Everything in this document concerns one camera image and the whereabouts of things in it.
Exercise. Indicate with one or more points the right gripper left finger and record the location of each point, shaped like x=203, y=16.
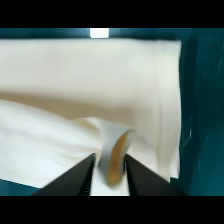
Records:
x=73, y=182

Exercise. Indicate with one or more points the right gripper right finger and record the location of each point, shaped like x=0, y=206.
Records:
x=146, y=181

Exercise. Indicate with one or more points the cream white T-shirt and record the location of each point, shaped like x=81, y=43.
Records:
x=83, y=86

